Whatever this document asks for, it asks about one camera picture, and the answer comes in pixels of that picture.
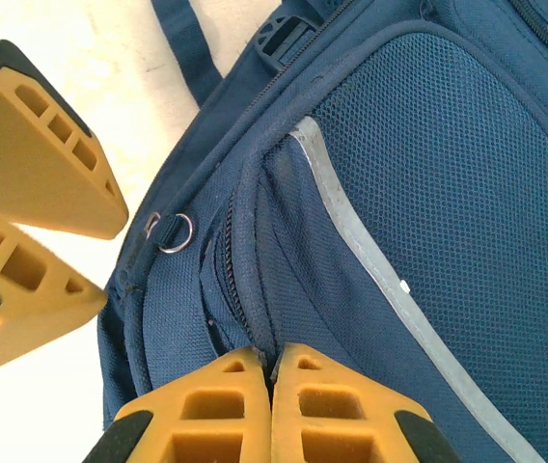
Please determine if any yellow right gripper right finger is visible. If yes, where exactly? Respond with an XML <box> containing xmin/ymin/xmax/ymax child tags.
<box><xmin>272</xmin><ymin>341</ymin><xmax>464</xmax><ymax>463</ymax></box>

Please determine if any navy blue backpack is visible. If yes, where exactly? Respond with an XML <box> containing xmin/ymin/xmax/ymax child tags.
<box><xmin>96</xmin><ymin>0</ymin><xmax>548</xmax><ymax>463</ymax></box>

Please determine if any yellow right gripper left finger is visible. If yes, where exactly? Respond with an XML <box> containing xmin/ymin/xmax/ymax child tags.
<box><xmin>80</xmin><ymin>346</ymin><xmax>273</xmax><ymax>463</ymax></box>

